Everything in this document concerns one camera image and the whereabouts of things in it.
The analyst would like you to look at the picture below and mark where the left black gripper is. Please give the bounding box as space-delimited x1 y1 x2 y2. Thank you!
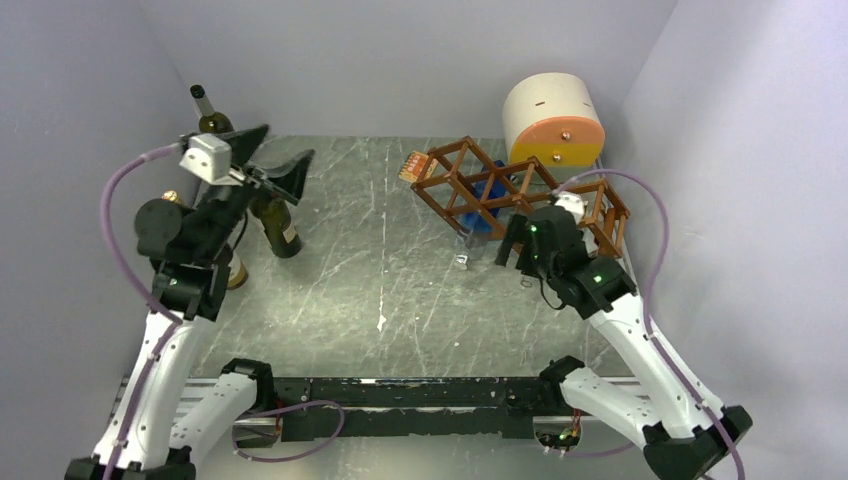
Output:
196 125 315 259

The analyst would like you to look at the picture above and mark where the dark green black-capped bottle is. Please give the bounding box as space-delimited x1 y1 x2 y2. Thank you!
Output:
250 196 303 259

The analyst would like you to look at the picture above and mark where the olive green wine bottle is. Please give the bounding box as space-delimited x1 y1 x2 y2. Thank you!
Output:
189 84 234 134

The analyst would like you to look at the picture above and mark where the dark gold-capped wine bottle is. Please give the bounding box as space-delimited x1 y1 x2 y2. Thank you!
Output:
161 190 248 290

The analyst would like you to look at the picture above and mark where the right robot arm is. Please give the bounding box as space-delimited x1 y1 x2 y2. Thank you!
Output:
495 205 753 479

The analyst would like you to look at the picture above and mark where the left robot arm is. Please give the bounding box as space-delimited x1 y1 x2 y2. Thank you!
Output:
65 124 315 479

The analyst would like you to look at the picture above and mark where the clear blue-label bottle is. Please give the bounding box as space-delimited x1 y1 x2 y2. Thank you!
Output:
452 180 507 270

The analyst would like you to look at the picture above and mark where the brown wooden wine rack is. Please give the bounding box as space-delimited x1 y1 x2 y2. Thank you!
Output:
410 136 630 258

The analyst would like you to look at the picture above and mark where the small orange card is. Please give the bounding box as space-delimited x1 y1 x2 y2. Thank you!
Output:
398 151 428 183

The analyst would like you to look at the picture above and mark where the cream orange cylinder container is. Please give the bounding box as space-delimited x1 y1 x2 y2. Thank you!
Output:
502 72 606 170

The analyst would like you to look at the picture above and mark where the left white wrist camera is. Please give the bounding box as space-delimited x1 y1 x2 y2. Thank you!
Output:
179 133 235 186

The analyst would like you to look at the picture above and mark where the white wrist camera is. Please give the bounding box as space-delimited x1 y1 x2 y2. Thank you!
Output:
554 191 588 224
179 133 235 186

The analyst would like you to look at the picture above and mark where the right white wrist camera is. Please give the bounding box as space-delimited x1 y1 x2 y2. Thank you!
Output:
554 191 588 224

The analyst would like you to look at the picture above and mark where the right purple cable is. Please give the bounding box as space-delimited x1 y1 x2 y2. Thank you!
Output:
553 168 747 480

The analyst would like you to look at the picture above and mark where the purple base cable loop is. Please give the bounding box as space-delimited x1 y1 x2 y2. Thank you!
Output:
230 399 347 464

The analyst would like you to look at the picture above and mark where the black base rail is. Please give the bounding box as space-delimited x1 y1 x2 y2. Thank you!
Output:
234 377 572 448

